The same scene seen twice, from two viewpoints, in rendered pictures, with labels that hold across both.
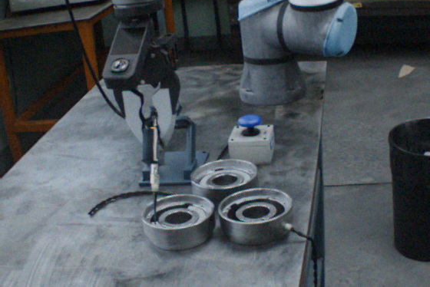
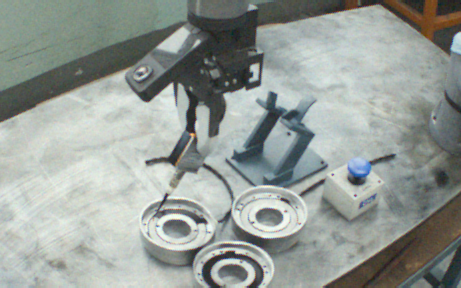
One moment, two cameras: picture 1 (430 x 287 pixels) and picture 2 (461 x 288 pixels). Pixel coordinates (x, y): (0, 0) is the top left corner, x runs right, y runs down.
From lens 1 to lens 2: 0.58 m
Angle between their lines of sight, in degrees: 37
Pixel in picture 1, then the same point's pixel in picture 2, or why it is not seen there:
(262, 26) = (459, 71)
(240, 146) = (334, 186)
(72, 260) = (80, 200)
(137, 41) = (179, 53)
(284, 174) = (340, 243)
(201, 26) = not seen: outside the picture
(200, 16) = not seen: outside the picture
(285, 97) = (453, 149)
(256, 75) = (443, 110)
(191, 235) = (161, 253)
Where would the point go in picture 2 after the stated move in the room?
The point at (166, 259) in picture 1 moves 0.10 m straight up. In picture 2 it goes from (133, 256) to (128, 206)
